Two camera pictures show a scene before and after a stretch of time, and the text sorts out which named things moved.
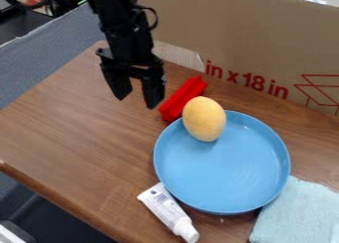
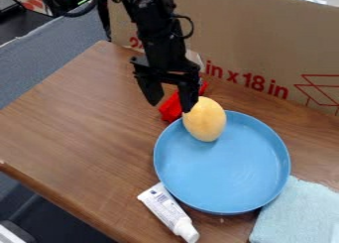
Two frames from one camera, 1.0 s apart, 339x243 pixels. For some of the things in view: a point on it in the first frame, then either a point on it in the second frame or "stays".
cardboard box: (267, 40) stays
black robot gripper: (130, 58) → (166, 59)
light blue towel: (301, 216) stays
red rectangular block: (191, 87) stays
